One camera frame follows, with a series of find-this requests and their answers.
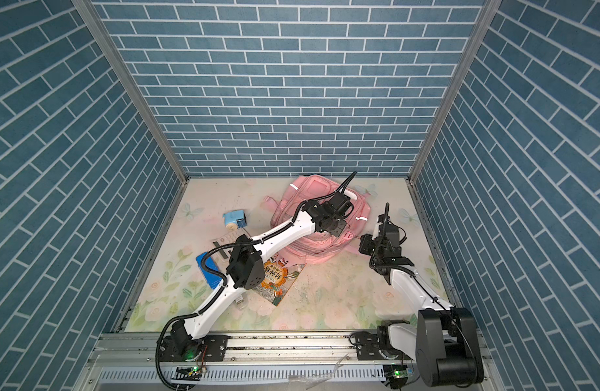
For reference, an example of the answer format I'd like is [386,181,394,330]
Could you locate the white pink calculator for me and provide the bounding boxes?
[213,228,247,262]

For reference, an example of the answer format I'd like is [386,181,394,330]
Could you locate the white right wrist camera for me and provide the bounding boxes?
[373,213,393,240]

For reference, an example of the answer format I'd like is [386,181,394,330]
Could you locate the blue pencil case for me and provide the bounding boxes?
[197,253,222,289]

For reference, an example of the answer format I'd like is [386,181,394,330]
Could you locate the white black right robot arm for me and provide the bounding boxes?
[360,224,484,388]

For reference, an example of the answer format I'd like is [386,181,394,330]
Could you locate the black corrugated left cable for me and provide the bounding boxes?
[154,170,358,391]

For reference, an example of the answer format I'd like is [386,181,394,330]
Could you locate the colourful illustrated children's book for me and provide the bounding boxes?
[254,255,305,306]

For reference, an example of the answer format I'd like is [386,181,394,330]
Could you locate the pink school backpack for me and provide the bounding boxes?
[265,174,371,265]

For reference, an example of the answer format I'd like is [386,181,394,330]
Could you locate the blue pencil sharpener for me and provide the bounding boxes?
[223,210,247,231]

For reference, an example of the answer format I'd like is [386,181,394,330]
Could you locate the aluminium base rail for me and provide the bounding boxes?
[72,330,506,391]

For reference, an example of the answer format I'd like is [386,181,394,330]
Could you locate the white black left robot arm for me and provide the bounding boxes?
[155,190,356,363]

